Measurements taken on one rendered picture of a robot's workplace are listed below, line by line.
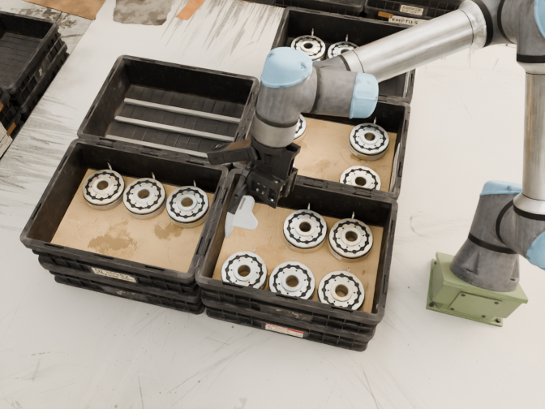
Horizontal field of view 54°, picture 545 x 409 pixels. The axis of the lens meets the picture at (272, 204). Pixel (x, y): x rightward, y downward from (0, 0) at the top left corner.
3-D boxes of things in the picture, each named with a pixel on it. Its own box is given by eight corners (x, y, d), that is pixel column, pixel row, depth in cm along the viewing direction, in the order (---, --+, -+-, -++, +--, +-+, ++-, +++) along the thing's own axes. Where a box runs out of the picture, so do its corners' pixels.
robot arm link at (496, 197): (503, 229, 128) (520, 175, 124) (538, 253, 116) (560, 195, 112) (458, 225, 126) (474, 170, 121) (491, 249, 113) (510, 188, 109)
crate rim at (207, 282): (396, 204, 124) (399, 199, 122) (381, 326, 109) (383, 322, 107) (231, 172, 129) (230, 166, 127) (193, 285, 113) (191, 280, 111)
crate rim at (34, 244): (230, 172, 129) (230, 166, 127) (193, 285, 113) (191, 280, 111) (76, 142, 133) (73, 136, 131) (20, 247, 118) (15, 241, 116)
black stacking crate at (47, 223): (232, 194, 137) (229, 168, 127) (198, 301, 122) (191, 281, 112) (87, 165, 142) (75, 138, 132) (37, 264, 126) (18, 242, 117)
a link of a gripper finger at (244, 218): (242, 250, 96) (264, 204, 96) (216, 234, 98) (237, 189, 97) (248, 249, 99) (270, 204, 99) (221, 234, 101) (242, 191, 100)
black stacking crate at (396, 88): (411, 58, 163) (420, 28, 153) (401, 132, 148) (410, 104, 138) (285, 38, 168) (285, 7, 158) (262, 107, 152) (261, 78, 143)
